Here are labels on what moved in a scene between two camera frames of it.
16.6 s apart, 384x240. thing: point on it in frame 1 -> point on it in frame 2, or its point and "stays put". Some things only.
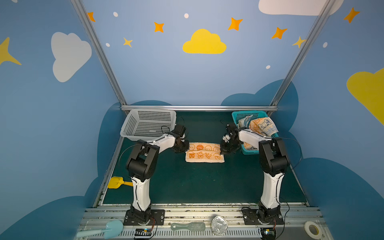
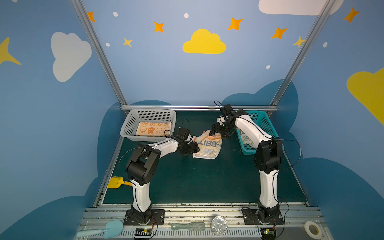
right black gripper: x=228 y=147 -> x=219 y=130
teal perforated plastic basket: x=254 y=114 stays put
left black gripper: x=182 y=145 stays put
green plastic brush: x=191 y=226 stays put
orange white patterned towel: x=200 y=152 -> x=153 y=129
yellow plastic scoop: x=115 y=182 stays put
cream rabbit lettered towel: x=263 y=125 -> x=209 y=146
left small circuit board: x=143 y=232 stays put
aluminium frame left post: x=80 y=9 stays put
